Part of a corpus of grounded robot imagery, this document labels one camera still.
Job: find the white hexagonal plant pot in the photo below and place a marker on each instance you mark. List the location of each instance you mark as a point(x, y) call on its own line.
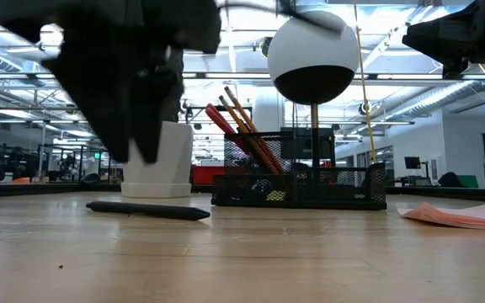
point(171, 177)

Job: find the black vented box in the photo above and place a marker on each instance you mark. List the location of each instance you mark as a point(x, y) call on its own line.
point(327, 145)

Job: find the black computer monitor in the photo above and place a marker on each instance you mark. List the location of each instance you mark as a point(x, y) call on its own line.
point(412, 162)

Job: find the red cabinet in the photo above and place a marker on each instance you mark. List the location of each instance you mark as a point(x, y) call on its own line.
point(202, 174)

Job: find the black aluminium table frame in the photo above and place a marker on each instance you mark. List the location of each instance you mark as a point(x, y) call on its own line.
point(15, 190)

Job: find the black pen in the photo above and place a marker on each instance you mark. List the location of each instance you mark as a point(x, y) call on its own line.
point(150, 209)

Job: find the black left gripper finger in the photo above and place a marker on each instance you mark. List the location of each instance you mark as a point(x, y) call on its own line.
point(103, 109)
point(156, 113)

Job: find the white globe table lamp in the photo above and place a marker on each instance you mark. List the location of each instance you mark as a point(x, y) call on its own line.
point(310, 54)

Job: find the yellow pencil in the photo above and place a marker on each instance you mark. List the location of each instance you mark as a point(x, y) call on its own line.
point(242, 128)
point(246, 120)

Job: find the pink paper pad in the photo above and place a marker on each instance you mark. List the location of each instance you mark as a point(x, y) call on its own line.
point(457, 219)

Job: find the black mesh desk organizer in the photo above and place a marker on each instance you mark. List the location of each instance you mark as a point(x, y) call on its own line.
point(331, 198)

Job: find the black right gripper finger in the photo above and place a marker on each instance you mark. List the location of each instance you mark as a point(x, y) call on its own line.
point(425, 38)

